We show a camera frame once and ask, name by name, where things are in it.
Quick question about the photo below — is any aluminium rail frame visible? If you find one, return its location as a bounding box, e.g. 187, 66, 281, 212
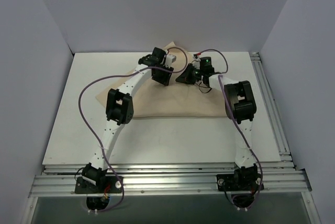
30, 52, 311, 197

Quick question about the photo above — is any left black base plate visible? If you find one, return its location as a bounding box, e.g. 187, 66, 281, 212
74, 176, 121, 194

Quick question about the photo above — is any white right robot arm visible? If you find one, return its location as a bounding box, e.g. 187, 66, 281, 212
176, 54, 259, 189

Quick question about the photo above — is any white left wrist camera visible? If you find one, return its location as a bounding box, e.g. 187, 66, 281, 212
164, 54, 176, 66

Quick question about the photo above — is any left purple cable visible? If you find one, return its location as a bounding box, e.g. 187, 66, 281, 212
78, 47, 187, 212

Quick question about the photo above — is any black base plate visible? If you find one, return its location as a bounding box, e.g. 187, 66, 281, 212
74, 176, 121, 194
216, 174, 260, 192

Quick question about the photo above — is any beige cloth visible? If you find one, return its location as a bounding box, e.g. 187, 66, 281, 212
95, 41, 238, 119

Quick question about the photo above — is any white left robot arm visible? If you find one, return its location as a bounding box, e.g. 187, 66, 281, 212
82, 48, 176, 192

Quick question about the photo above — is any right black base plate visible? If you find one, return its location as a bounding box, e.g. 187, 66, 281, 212
216, 174, 260, 192

